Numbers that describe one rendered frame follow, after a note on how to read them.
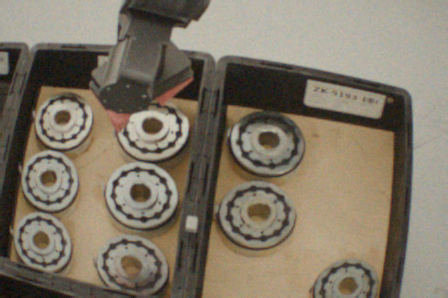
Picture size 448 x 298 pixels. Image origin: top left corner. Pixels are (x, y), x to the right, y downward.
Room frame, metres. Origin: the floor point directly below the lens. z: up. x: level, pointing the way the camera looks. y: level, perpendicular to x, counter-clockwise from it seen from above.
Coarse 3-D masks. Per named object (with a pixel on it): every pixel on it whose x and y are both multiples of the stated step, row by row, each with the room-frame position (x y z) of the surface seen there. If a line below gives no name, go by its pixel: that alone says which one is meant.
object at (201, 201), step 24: (216, 72) 0.86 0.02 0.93; (288, 72) 0.88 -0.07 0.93; (312, 72) 0.89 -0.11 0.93; (216, 96) 0.83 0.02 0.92; (408, 96) 0.88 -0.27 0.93; (216, 120) 0.79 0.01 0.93; (408, 120) 0.84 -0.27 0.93; (408, 144) 0.80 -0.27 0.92; (408, 168) 0.75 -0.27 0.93; (408, 192) 0.71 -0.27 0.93; (408, 216) 0.67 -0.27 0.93; (192, 240) 0.61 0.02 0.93; (192, 264) 0.58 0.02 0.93; (192, 288) 0.54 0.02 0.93
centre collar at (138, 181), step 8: (128, 184) 0.71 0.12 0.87; (136, 184) 0.72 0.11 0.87; (144, 184) 0.72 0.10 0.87; (152, 184) 0.72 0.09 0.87; (128, 192) 0.70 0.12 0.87; (152, 192) 0.71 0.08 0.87; (128, 200) 0.69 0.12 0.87; (152, 200) 0.69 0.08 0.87; (136, 208) 0.68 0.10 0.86; (144, 208) 0.68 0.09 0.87
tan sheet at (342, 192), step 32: (320, 128) 0.87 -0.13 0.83; (352, 128) 0.88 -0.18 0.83; (224, 160) 0.79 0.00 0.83; (320, 160) 0.81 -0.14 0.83; (352, 160) 0.82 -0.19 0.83; (384, 160) 0.83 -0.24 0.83; (224, 192) 0.74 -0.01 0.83; (288, 192) 0.76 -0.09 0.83; (320, 192) 0.76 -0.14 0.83; (352, 192) 0.77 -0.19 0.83; (384, 192) 0.77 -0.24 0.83; (320, 224) 0.71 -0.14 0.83; (352, 224) 0.71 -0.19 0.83; (384, 224) 0.72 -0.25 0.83; (224, 256) 0.64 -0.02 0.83; (288, 256) 0.65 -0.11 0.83; (320, 256) 0.66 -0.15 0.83; (352, 256) 0.66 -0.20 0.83; (384, 256) 0.66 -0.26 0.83; (224, 288) 0.59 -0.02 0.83; (256, 288) 0.60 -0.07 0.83; (288, 288) 0.60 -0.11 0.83
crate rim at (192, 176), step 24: (48, 48) 0.89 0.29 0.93; (72, 48) 0.89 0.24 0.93; (96, 48) 0.89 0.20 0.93; (24, 72) 0.84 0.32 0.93; (192, 144) 0.75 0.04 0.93; (0, 168) 0.66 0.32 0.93; (192, 168) 0.72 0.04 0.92; (0, 192) 0.62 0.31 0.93; (192, 192) 0.68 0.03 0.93; (192, 216) 0.65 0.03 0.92; (0, 264) 0.50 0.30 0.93; (24, 264) 0.52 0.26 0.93; (96, 288) 0.51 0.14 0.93
